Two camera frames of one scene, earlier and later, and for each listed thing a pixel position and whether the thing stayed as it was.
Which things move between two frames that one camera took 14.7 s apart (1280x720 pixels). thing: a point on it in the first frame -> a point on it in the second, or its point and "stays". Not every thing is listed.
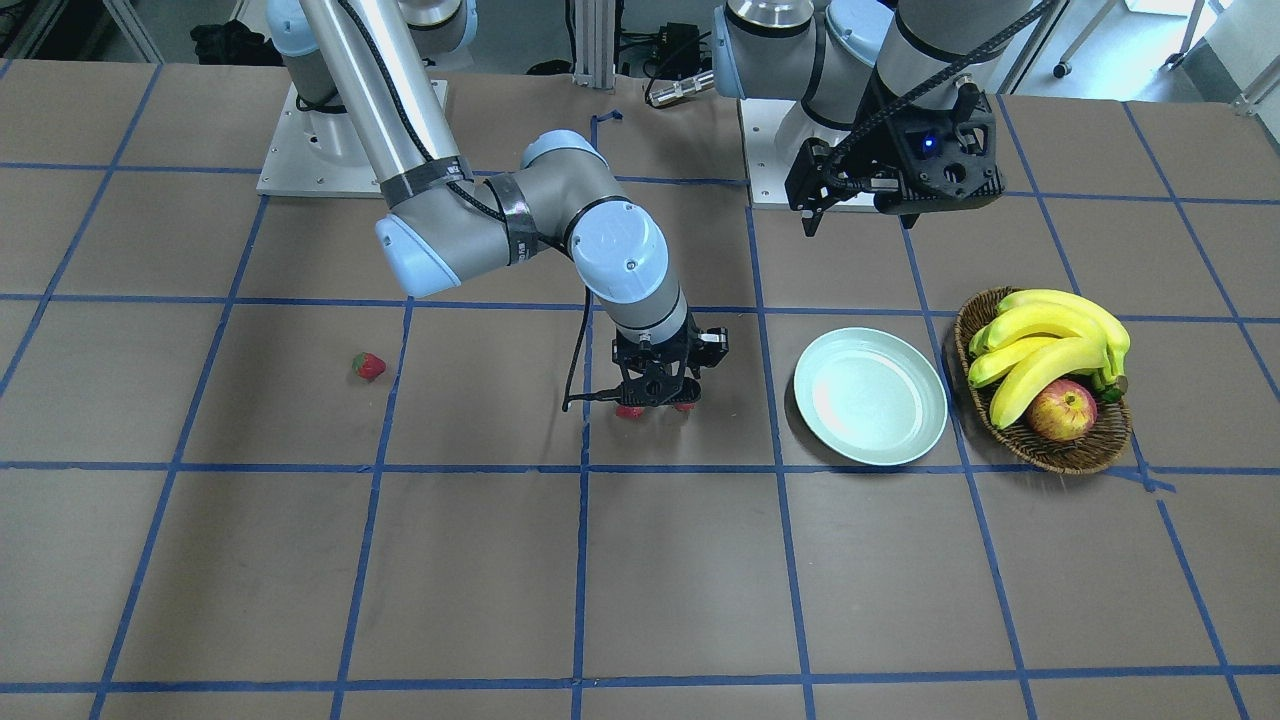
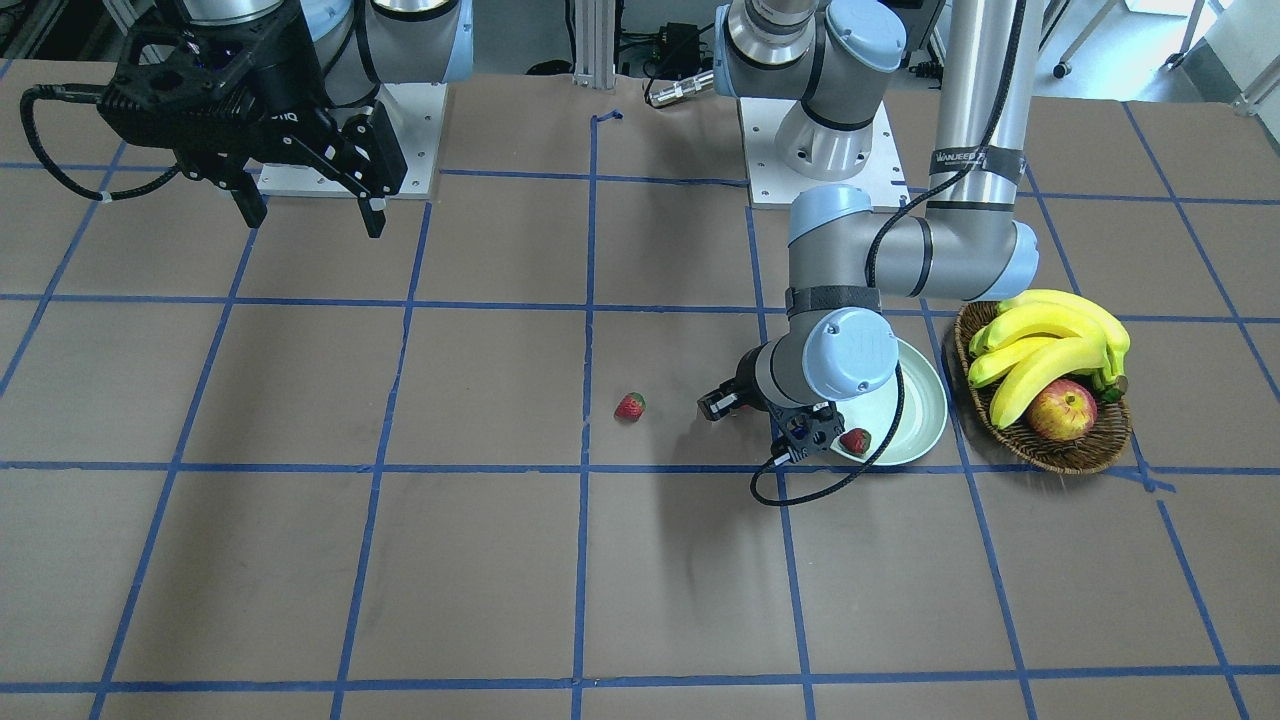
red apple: [1064, 412] stays
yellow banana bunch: [1041, 335] stays
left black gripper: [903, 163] -> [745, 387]
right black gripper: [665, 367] -> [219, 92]
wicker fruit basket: [1019, 441] stays
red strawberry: [367, 366] -> [630, 408]
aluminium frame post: [594, 37] stays
